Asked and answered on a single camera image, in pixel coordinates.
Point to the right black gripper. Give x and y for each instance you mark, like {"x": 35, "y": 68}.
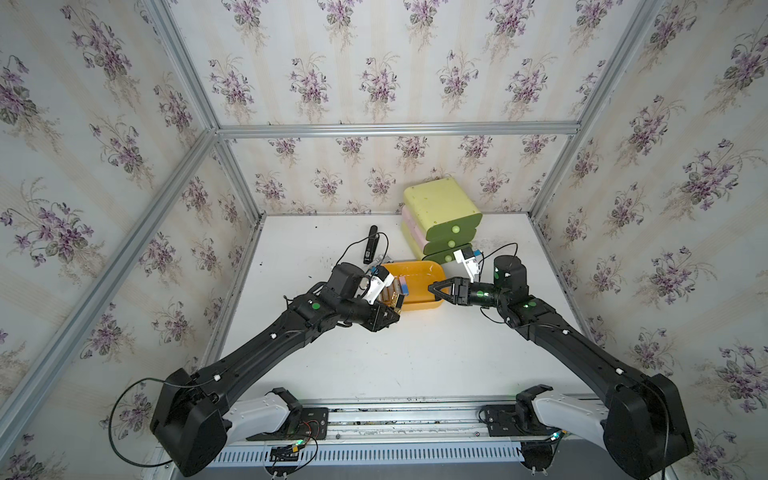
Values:
{"x": 460, "y": 288}

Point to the green pink drawer organizer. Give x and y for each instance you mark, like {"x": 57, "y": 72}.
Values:
{"x": 438, "y": 218}

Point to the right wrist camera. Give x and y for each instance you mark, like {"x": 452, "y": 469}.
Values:
{"x": 467, "y": 257}

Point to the blue pink gradient lipstick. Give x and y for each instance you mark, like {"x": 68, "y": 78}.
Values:
{"x": 404, "y": 289}

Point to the black stapler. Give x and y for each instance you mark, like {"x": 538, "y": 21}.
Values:
{"x": 371, "y": 245}

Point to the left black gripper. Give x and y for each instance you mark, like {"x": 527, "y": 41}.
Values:
{"x": 378, "y": 318}

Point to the aluminium front rail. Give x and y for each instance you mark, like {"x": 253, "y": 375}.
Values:
{"x": 378, "y": 433}

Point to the yellow plastic storage box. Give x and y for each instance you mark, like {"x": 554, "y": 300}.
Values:
{"x": 418, "y": 276}

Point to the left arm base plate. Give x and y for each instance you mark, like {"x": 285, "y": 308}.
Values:
{"x": 306, "y": 424}

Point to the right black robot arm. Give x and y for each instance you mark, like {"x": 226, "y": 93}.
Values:
{"x": 639, "y": 420}

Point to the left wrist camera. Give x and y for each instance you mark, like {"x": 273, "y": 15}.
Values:
{"x": 380, "y": 279}

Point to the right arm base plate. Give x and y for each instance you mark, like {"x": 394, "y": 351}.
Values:
{"x": 518, "y": 418}

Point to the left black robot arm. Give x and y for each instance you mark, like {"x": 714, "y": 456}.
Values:
{"x": 191, "y": 420}

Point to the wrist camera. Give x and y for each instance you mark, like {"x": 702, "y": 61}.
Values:
{"x": 380, "y": 279}
{"x": 467, "y": 257}

